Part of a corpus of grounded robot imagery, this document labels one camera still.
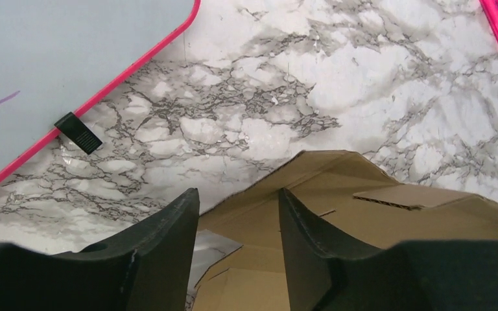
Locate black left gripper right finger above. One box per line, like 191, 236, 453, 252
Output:
278, 189, 498, 310

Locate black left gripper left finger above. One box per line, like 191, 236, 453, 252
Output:
0, 188, 200, 310

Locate brown cardboard box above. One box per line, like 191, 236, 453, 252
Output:
193, 150, 498, 310

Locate black whiteboard clip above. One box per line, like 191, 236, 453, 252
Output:
54, 112, 102, 154

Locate pink framed whiteboard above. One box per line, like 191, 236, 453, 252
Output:
0, 1, 200, 182

